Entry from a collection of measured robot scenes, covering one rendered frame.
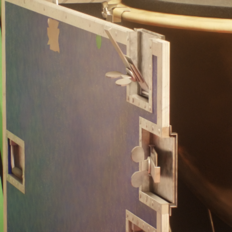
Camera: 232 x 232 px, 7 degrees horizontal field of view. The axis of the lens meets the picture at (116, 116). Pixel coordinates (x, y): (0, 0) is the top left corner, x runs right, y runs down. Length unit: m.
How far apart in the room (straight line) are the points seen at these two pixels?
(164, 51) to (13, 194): 1.01
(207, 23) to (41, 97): 0.50
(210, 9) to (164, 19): 0.08
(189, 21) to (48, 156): 0.48
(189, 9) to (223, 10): 0.07
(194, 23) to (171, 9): 0.09
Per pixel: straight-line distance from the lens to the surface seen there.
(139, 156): 2.61
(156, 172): 2.55
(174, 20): 2.89
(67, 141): 3.08
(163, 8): 2.95
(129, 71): 2.64
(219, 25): 2.83
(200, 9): 2.89
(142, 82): 2.64
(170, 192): 2.60
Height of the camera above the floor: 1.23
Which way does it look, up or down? 9 degrees down
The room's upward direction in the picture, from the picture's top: straight up
